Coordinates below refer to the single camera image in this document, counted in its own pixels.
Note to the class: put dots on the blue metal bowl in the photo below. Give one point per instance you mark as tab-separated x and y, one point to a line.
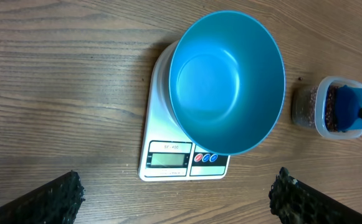
227	82

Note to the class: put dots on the white digital kitchen scale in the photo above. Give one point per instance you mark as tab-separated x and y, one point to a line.
167	154

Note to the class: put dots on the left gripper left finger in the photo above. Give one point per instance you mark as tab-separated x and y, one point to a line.
57	201

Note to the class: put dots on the red beans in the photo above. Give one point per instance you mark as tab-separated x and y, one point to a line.
330	107

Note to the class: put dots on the blue plastic measuring scoop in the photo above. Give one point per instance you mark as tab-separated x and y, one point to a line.
348	103

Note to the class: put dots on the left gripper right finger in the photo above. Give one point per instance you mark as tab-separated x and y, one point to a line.
296	202

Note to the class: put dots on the clear plastic container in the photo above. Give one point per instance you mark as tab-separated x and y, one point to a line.
320	108

